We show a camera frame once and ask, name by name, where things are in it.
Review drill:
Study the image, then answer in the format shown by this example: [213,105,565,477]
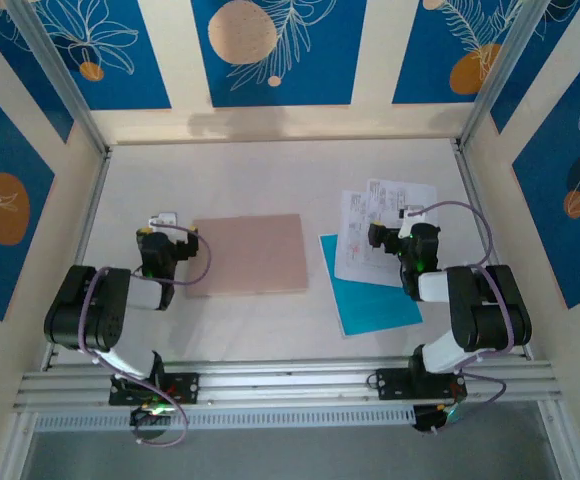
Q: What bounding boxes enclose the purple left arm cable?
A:
[78,222,213,448]

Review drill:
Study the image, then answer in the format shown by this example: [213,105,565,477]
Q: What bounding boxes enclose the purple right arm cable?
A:
[408,199,516,432]

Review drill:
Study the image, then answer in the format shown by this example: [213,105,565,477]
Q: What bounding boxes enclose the aluminium side rail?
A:
[39,147,114,372]
[450,138,536,362]

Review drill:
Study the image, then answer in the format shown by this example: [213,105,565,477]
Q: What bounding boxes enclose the blue sheet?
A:
[318,232,425,337]

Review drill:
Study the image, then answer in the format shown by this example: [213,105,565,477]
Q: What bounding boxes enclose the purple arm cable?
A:
[408,199,516,432]
[78,222,213,448]

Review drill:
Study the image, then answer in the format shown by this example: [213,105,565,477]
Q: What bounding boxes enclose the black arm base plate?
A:
[375,367,470,401]
[108,372,201,406]

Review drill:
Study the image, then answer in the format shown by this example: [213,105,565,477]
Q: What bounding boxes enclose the aluminium mounting rail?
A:
[12,357,564,414]

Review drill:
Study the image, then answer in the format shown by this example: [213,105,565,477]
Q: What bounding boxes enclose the black controller box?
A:
[412,402,464,435]

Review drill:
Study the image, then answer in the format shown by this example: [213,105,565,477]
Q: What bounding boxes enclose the aluminium frame post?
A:
[7,0,112,157]
[457,0,546,151]

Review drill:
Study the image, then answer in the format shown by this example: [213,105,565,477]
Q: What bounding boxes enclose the printed drawing sheet red stamp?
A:
[333,188,406,290]

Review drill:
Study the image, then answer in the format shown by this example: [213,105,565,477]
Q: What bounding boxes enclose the grey slotted cable duct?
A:
[32,403,416,432]

